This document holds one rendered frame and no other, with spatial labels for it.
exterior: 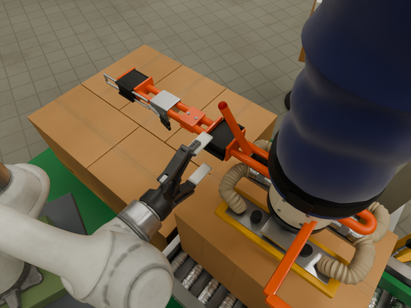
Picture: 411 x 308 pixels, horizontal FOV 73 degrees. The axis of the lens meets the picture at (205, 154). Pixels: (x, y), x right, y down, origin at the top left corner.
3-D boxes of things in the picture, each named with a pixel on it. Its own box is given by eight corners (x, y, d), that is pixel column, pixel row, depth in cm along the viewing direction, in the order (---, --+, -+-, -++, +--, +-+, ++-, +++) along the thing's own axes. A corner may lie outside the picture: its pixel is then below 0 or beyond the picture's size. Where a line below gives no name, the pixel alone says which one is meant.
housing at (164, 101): (182, 109, 86) (181, 98, 82) (167, 121, 83) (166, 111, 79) (166, 99, 88) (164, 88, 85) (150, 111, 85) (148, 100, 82)
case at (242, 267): (347, 267, 120) (399, 236, 87) (301, 355, 102) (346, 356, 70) (234, 188, 142) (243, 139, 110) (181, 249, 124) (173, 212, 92)
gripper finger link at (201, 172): (196, 184, 74) (196, 186, 75) (212, 167, 77) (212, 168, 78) (188, 178, 75) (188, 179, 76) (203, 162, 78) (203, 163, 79)
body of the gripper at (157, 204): (134, 193, 61) (163, 165, 65) (141, 209, 68) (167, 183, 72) (158, 213, 58) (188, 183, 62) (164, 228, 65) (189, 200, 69)
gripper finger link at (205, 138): (184, 150, 65) (184, 148, 64) (203, 132, 68) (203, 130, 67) (194, 157, 64) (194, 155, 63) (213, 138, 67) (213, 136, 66)
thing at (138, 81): (155, 89, 91) (152, 77, 86) (137, 101, 87) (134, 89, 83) (136, 79, 94) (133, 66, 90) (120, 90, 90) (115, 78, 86)
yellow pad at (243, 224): (347, 264, 69) (356, 258, 65) (330, 300, 64) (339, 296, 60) (234, 189, 81) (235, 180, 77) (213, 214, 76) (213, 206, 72)
